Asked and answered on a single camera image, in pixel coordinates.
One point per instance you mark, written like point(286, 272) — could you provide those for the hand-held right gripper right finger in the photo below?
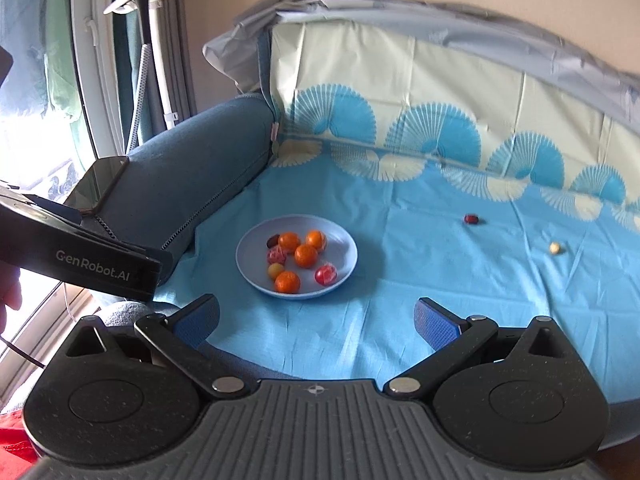
point(437, 325)

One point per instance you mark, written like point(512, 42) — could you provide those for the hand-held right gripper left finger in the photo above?
point(197, 322)

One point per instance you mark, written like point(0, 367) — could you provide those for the beige longan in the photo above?
point(274, 271)
point(555, 247)

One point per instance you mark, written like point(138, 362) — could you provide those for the small tangerine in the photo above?
point(287, 282)
point(289, 241)
point(316, 240)
point(305, 255)

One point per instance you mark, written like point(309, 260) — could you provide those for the red plastic-wrapped ball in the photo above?
point(275, 256)
point(325, 275)

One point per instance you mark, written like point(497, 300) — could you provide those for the dark red jujube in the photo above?
point(273, 240)
point(472, 219)

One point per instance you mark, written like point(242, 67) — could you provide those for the light blue plate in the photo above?
point(340, 255)

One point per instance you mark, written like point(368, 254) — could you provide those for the person's left hand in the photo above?
point(10, 287)

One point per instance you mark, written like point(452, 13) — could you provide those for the blue fan-print bedsheet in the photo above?
point(400, 285)

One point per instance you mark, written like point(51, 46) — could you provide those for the black smartphone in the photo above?
point(95, 185)

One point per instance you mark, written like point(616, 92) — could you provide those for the red cloth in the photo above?
point(15, 440)

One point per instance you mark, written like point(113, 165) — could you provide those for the white garment steamer stand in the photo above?
point(160, 60)

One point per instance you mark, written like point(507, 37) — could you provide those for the grey plastic cover sheet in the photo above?
point(450, 15)

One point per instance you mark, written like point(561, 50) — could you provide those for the white window frame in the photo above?
point(85, 85)

